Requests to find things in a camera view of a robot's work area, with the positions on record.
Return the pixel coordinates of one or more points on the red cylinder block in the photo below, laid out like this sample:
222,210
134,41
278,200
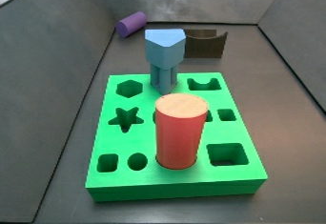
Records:
179,122

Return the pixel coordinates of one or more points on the blue pentagon block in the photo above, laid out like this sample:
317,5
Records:
164,51

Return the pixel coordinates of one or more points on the green shape sorter board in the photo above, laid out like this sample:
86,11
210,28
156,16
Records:
124,172

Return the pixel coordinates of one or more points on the black curved cradle stand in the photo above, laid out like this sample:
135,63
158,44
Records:
205,44

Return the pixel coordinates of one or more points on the purple cylinder block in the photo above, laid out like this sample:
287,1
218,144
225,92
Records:
131,23

